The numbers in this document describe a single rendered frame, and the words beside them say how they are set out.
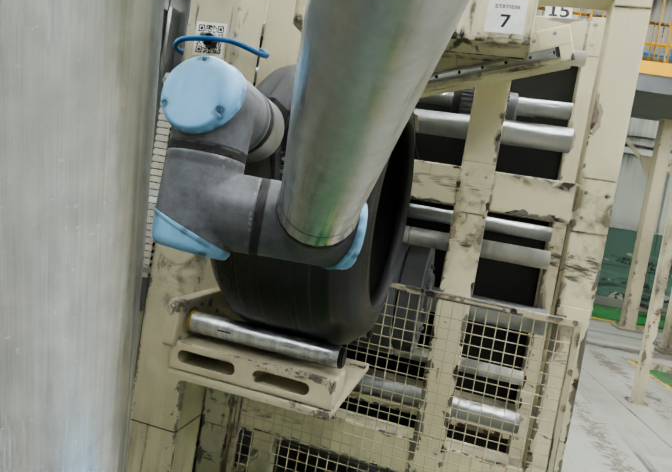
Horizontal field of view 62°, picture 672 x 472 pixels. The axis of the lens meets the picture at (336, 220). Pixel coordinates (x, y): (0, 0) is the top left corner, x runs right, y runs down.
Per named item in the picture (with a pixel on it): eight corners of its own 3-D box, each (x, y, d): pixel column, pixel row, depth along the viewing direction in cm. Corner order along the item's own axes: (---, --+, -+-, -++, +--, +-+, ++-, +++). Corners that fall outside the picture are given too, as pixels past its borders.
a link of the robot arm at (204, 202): (244, 265, 60) (265, 153, 61) (135, 246, 59) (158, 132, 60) (249, 263, 69) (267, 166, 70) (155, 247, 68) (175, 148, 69)
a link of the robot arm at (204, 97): (145, 131, 60) (163, 43, 61) (200, 157, 72) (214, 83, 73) (223, 141, 58) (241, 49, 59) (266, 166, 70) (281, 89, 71)
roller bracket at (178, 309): (160, 345, 115) (167, 298, 114) (242, 312, 153) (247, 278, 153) (174, 349, 114) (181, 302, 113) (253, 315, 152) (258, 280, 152)
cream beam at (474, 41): (290, 24, 146) (299, -33, 145) (318, 51, 170) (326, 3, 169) (531, 45, 130) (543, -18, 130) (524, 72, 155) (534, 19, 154)
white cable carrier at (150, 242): (134, 275, 131) (164, 72, 128) (146, 272, 135) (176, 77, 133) (150, 278, 129) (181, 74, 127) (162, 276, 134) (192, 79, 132)
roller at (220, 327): (182, 331, 117) (185, 311, 117) (192, 327, 122) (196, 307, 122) (339, 372, 109) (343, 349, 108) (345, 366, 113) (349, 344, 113)
